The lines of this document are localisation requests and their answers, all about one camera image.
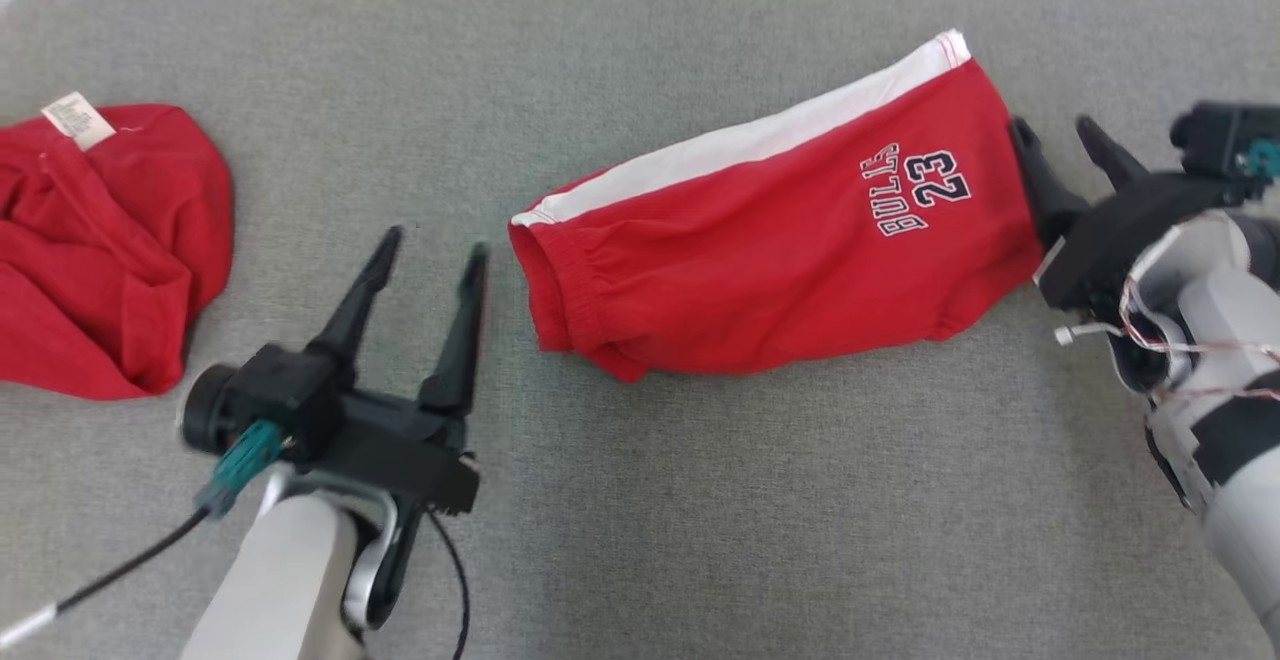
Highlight red shirt with white sleeves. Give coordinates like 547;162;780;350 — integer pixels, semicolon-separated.
0;92;236;401

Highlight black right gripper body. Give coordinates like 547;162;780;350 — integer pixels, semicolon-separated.
1034;174;1242;317

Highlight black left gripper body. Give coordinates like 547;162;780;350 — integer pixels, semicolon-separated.
288;388;482;517

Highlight red Bulls 23 shorts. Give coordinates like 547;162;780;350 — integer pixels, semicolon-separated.
507;28;1046;384

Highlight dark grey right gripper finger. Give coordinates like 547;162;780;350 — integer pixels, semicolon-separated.
1009;117;1092;244
1076;116;1152;193

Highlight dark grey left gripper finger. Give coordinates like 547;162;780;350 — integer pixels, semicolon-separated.
417;244;489;417
304;226;404;387

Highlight black left camera cable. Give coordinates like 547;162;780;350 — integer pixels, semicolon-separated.
0;508;213;649

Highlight thin black left gripper cable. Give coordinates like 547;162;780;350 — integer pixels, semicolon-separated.
428;508;472;660

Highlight teal left camera cable connector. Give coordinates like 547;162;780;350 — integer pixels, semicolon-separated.
195;420;287;519

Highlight red white right arm wires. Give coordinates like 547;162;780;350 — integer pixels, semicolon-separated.
1054;275;1280;403

